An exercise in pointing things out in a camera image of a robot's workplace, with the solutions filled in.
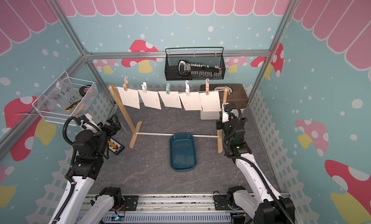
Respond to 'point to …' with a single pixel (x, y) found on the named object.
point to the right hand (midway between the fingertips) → (221, 110)
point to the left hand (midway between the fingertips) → (111, 120)
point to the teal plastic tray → (183, 152)
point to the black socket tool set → (199, 70)
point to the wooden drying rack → (136, 125)
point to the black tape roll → (83, 90)
